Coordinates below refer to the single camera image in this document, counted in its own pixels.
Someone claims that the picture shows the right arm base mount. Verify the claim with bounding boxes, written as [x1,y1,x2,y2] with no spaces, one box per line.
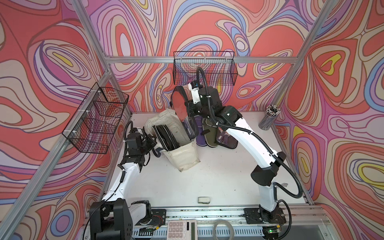
[244,206,287,225]

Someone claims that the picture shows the purple paddle case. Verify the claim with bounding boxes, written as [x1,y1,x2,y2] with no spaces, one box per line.
[195,116,208,147]

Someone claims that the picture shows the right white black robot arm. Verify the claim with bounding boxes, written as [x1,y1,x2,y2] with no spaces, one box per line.
[182,83,303,223]

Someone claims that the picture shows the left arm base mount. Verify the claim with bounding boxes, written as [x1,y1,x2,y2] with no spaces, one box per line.
[136,209,167,228]

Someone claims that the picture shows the olive green paddle case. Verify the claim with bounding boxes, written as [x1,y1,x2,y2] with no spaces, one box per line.
[202,118,218,148]

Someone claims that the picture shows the back black wire basket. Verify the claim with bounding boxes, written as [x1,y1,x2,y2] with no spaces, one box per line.
[173,50,238,87]

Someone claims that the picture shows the metal mesh pencil cup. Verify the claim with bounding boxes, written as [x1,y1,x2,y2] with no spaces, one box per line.
[259,105,281,131]

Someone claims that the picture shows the aluminium front rail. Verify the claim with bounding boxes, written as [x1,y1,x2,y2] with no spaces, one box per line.
[152,203,331,227]

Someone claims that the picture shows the left black wire basket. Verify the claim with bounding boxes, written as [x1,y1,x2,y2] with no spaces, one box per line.
[62,83,129,154]

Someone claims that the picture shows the grey tape roll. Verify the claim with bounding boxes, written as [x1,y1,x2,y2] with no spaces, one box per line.
[212,220,235,240]

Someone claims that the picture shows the white eraser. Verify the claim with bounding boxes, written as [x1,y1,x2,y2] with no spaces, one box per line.
[198,197,211,205]

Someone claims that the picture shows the black paddle cases in bag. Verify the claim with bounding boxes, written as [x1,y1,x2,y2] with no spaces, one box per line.
[152,125,180,152]

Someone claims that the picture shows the beige canvas tote bag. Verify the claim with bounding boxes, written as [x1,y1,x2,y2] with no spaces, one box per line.
[145,109,200,172]

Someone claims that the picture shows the clear red paddle case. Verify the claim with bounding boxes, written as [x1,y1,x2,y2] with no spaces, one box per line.
[216,128,238,149]
[170,86,199,140]

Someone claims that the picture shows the black wire basket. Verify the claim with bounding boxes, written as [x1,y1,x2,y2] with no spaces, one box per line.
[173,50,238,87]
[62,83,129,154]

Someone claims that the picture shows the white pink calculator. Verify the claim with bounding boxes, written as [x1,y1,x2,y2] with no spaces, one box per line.
[167,220,198,240]

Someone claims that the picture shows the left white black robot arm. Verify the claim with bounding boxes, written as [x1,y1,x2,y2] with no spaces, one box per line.
[83,128,156,240]

